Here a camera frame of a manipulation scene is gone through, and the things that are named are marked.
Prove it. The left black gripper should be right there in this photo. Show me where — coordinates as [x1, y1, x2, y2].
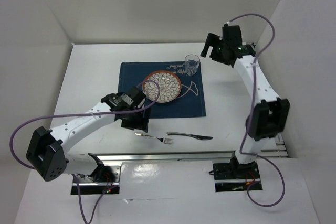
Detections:
[120, 104, 151, 132]

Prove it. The clear drinking glass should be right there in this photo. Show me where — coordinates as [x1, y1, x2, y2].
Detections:
[185, 54, 200, 76]

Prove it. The silver fork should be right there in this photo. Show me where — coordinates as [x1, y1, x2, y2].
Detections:
[134, 132, 174, 145]

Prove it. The floral ceramic plate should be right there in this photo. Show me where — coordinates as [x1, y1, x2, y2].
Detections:
[142, 70, 182, 103]

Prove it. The blue fish placemat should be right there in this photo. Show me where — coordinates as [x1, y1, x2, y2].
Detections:
[118, 61, 206, 119]

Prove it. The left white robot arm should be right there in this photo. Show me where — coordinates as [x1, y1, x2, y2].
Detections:
[26, 87, 151, 182]

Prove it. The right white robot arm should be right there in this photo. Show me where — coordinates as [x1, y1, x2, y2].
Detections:
[201, 24, 290, 178]

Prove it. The silver table knife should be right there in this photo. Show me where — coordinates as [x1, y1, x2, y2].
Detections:
[166, 132, 213, 141]

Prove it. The aluminium front rail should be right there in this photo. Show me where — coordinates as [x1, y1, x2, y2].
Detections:
[40, 151, 289, 164]

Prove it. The aluminium rail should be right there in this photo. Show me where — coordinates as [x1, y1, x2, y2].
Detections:
[246, 42, 287, 154]
[40, 151, 289, 164]

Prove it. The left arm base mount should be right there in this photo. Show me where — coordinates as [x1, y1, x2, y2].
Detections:
[76, 163, 121, 195]

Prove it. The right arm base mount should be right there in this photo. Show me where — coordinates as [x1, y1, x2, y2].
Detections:
[208, 157, 263, 193]

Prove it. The aluminium right side rail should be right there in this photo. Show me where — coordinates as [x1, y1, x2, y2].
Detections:
[246, 42, 287, 154]

